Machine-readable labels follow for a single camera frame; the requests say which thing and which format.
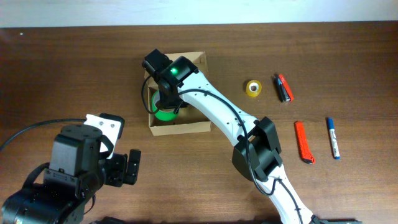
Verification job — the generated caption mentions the yellow clear tape roll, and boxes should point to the yellow clear tape roll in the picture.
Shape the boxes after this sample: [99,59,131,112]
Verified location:
[246,80,262,97]

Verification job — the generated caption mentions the green tape roll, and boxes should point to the green tape roll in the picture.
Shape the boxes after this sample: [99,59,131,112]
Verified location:
[151,90,178,121]

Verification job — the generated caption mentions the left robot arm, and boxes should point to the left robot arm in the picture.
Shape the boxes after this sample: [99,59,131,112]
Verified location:
[1,113,141,224]

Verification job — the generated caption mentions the orange utility knife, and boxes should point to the orange utility knife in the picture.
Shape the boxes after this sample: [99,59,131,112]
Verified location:
[294,121,316,164]

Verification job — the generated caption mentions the blue whiteboard marker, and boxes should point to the blue whiteboard marker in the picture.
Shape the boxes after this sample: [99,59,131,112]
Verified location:
[326,118,340,160]

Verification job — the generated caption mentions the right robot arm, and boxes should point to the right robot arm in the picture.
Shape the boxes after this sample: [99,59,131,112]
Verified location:
[142,49,326,224]

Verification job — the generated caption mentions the brown cardboard box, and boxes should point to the brown cardboard box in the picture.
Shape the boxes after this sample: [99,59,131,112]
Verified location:
[148,52,211,136]

